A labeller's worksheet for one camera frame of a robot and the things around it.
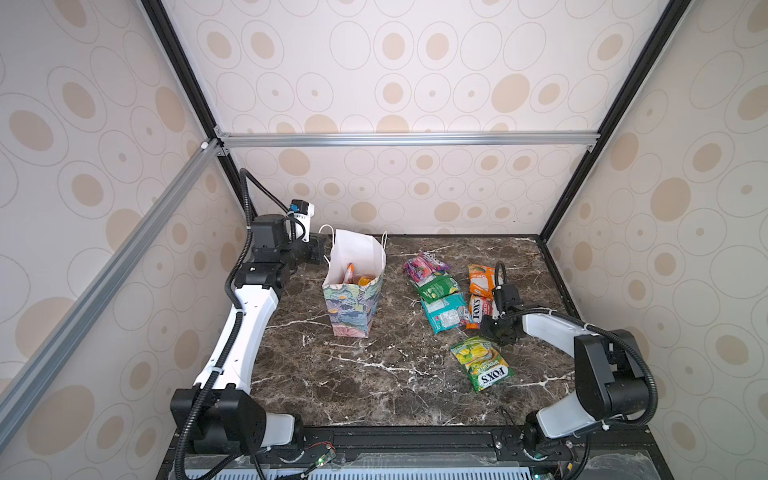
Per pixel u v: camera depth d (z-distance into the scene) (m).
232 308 0.47
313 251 0.67
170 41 0.71
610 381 0.45
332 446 0.73
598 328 0.49
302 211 0.64
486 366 0.83
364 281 0.92
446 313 0.94
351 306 0.80
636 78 0.78
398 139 0.88
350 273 0.94
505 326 0.72
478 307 0.97
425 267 1.06
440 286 1.01
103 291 0.54
